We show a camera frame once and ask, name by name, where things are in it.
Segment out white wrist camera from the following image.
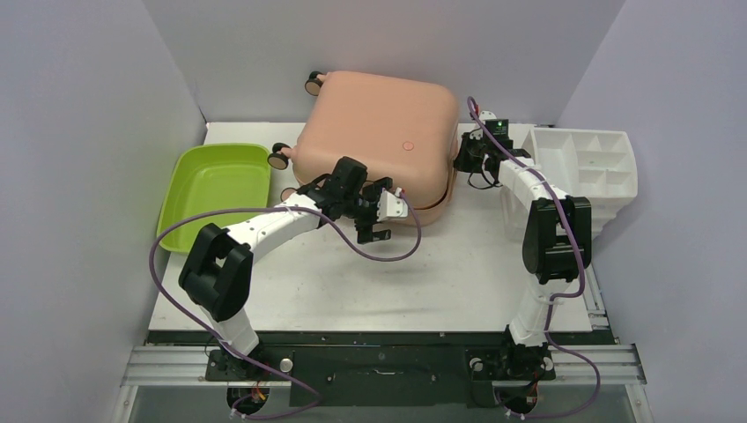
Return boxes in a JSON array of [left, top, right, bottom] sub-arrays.
[[470, 110, 504, 139], [376, 188, 409, 222]]

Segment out white plastic drawer organizer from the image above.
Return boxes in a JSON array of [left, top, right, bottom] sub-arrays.
[[499, 128, 638, 242]]

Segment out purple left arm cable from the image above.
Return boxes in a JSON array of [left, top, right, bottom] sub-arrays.
[[148, 189, 423, 421]]

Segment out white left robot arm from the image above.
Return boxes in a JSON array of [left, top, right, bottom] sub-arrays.
[[172, 157, 410, 379]]

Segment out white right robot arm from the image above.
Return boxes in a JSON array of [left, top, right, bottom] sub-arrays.
[[454, 118, 591, 379]]

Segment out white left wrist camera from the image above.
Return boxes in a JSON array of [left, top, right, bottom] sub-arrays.
[[376, 188, 409, 222]]

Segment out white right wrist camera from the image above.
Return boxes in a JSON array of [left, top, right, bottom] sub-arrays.
[[470, 110, 504, 139]]

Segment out pink hard-shell suitcase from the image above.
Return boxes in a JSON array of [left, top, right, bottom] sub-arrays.
[[268, 70, 459, 226]]

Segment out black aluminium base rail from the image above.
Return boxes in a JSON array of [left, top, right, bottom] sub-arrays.
[[113, 330, 653, 422]]

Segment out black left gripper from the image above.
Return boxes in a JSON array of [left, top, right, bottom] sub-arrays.
[[342, 179, 391, 241]]

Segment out green plastic tray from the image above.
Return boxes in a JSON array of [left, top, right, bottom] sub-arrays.
[[156, 144, 271, 234]]

